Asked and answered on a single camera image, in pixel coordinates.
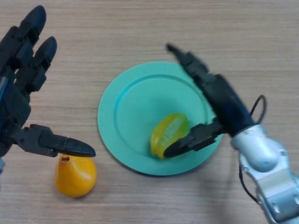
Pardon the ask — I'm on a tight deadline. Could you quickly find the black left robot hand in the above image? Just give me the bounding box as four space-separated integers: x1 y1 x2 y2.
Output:
0 5 96 159

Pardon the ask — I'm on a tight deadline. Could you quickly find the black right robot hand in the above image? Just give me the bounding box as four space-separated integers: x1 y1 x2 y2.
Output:
164 43 255 159

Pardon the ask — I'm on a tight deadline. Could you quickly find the yellow green starfruit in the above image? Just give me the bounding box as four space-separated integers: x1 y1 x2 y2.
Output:
149 112 190 159

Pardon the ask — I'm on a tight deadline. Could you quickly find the teal round plate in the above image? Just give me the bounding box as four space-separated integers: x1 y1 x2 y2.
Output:
97 61 222 176

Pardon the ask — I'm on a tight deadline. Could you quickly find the orange yellow pear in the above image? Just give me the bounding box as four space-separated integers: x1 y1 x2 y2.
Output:
54 154 97 198

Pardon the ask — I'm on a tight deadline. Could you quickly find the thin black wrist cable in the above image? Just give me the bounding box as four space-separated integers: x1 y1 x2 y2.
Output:
238 94 267 206

